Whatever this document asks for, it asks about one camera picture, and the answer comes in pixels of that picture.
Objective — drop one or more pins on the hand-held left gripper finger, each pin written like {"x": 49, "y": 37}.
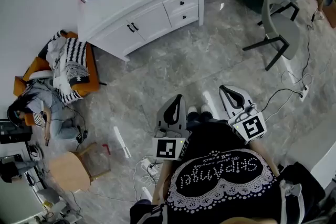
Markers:
{"x": 160, "y": 120}
{"x": 183, "y": 118}

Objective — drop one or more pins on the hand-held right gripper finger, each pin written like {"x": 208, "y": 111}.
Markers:
{"x": 244, "y": 98}
{"x": 227, "y": 106}

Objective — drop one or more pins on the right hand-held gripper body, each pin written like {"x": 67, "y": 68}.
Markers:
{"x": 252, "y": 126}

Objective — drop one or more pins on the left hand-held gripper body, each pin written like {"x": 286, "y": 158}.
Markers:
{"x": 165, "y": 149}

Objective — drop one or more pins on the white drawer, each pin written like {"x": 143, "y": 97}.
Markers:
{"x": 173, "y": 2}
{"x": 176, "y": 21}

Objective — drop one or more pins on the person's left forearm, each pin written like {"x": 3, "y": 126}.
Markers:
{"x": 160, "y": 181}

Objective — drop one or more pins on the person's right forearm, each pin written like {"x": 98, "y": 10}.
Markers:
{"x": 265, "y": 160}

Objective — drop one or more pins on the person's left white shoe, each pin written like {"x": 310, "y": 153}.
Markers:
{"x": 193, "y": 109}

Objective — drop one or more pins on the person's white shoe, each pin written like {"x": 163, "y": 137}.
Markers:
{"x": 193, "y": 109}
{"x": 205, "y": 108}

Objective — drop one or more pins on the person's grey jeans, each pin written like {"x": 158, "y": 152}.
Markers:
{"x": 199, "y": 116}

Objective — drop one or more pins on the person's right white shoe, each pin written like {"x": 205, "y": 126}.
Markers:
{"x": 205, "y": 108}

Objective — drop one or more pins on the white power strip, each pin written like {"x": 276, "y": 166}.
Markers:
{"x": 148, "y": 165}
{"x": 304, "y": 91}

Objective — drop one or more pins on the red floor tape mark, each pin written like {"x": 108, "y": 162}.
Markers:
{"x": 107, "y": 148}

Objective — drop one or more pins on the person's black printed shirt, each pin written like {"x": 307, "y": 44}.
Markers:
{"x": 223, "y": 186}

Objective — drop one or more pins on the grey chair black legs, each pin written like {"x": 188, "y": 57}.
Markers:
{"x": 278, "y": 26}

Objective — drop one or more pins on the wooden side table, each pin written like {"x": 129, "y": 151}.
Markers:
{"x": 68, "y": 170}

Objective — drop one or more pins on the black white striped blanket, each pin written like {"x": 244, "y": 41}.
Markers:
{"x": 76, "y": 55}

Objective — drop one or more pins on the white clothes pile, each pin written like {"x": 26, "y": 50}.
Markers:
{"x": 59, "y": 60}

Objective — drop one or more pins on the black equipment case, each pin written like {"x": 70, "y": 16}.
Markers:
{"x": 13, "y": 131}

